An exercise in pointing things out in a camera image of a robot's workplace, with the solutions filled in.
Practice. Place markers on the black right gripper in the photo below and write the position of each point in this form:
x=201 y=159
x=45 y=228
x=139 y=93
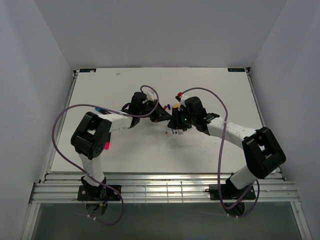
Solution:
x=175 y=122

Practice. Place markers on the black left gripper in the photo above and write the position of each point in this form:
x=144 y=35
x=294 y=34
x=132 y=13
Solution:
x=160 y=114

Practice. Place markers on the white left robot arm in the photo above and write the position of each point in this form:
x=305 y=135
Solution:
x=94 y=131

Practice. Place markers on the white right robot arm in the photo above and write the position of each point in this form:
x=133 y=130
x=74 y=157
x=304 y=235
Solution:
x=263 y=154

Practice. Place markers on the pink black highlighter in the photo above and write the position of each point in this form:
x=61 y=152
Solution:
x=107 y=145

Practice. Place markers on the blue black highlighter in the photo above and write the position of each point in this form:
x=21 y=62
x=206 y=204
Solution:
x=101 y=110

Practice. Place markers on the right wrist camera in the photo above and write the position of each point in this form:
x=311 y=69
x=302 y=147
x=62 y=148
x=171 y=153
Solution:
x=181 y=98

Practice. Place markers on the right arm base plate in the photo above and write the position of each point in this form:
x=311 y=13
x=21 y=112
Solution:
x=230 y=194

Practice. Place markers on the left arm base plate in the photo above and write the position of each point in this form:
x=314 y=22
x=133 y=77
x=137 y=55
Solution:
x=96 y=193

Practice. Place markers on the aluminium table frame rail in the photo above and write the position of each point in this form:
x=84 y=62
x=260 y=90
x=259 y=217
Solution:
x=157 y=188

